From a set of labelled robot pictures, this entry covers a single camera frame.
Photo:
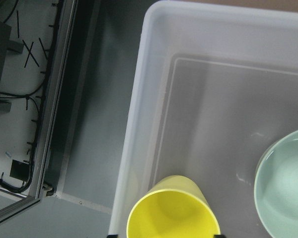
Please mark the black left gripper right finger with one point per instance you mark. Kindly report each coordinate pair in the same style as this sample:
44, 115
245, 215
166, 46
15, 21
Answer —
219, 236

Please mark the yellow plastic cup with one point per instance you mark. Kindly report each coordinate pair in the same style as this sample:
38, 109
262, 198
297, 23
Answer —
174, 208

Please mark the pale green bowl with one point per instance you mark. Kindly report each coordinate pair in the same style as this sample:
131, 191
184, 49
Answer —
276, 188

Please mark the small black floor box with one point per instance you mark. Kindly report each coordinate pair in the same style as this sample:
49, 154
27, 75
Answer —
19, 170

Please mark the translucent white plastic box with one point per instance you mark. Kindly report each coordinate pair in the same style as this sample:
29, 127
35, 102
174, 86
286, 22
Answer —
214, 87

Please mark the aluminium table frame rail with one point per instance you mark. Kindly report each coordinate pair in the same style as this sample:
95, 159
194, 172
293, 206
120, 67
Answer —
52, 83

